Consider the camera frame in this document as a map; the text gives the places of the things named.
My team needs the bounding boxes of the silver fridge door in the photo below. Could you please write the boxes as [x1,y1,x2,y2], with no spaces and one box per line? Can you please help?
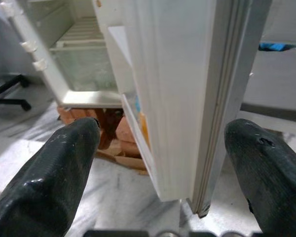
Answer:
[92,0,273,218]

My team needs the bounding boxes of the brown cardboard sheet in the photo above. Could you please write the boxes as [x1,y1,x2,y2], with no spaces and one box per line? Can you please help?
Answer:
[96,147,149,176]

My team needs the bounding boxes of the blue cloth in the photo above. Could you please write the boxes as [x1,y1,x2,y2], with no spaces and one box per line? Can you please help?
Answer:
[258,42,296,52]

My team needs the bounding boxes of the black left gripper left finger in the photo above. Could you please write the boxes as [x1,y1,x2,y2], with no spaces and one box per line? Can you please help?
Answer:
[0,118,101,237]

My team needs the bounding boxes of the white fridge shelf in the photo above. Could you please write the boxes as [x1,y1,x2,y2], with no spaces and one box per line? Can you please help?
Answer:
[55,15,107,48]

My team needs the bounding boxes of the orange brick stack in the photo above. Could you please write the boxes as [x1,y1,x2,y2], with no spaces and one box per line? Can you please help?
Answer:
[57,107,142,159]

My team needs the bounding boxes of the orange blue packet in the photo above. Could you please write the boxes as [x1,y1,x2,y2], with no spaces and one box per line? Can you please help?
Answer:
[134,95,150,144]

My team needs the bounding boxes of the grey small fridge body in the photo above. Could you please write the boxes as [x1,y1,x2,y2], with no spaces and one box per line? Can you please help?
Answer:
[0,0,129,110]

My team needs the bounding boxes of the black office chair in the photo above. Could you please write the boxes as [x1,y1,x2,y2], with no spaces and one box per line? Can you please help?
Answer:
[0,23,32,112]

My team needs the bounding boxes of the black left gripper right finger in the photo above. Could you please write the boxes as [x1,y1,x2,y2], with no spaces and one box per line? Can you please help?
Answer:
[223,118,296,237]

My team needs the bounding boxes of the clear crisper drawer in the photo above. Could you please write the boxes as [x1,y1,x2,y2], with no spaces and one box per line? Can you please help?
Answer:
[49,46,118,92]

